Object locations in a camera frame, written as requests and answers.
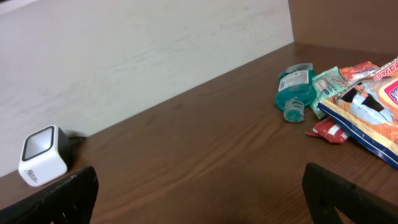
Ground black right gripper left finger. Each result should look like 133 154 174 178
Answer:
1 166 99 223

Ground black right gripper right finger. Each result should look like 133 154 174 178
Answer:
302 162 397 223

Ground red orange snack bar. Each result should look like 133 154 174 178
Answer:
305 118 349 144

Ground yellow snack bag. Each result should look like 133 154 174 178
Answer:
318 58 397 169

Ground teal mouthwash bottle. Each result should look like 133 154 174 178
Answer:
275 63 317 123

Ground pale teal snack packet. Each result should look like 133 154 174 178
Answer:
310 66 349 119

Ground small orange snack packet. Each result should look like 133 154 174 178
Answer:
339 61 379 84

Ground white barcode scanner box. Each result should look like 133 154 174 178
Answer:
18 125 72 187

